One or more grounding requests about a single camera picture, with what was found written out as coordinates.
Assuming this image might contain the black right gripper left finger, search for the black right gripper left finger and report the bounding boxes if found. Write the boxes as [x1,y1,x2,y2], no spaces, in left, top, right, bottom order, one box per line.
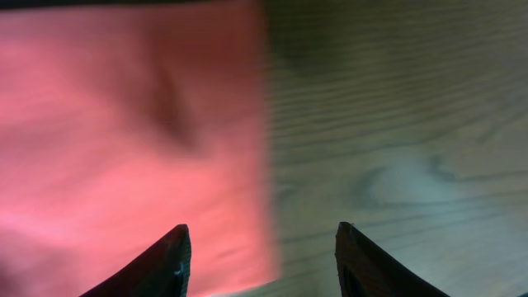
[81,224,191,297]

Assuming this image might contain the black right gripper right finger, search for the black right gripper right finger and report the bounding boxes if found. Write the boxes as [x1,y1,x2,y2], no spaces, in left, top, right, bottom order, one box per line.
[335,222,448,297]

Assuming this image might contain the red t-shirt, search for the red t-shirt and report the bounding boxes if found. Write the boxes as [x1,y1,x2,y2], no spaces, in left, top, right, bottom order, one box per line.
[1,1,280,296]

